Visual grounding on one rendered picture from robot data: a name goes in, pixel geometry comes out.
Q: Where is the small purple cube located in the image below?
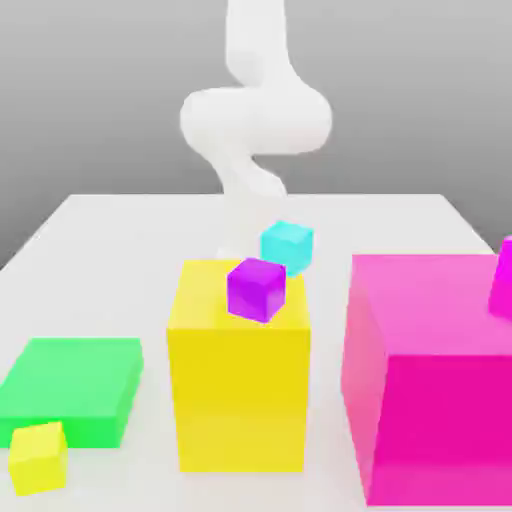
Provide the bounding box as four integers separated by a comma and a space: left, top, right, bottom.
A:
226, 257, 288, 324

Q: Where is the large green box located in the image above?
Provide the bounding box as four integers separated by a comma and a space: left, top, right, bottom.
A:
0, 337, 145, 450

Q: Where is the small magenta cube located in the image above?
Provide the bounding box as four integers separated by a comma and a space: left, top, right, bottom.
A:
487, 235, 512, 321

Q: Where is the small yellow cube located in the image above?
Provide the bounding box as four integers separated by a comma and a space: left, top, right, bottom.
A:
8, 421, 69, 498

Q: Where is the large pink box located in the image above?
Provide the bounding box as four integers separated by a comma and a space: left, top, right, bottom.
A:
340, 253, 512, 508

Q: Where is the large yellow box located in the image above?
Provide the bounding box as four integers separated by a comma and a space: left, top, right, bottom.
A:
166, 259, 312, 474

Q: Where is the small cyan cube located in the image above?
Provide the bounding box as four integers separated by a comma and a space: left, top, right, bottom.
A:
260, 220, 314, 278

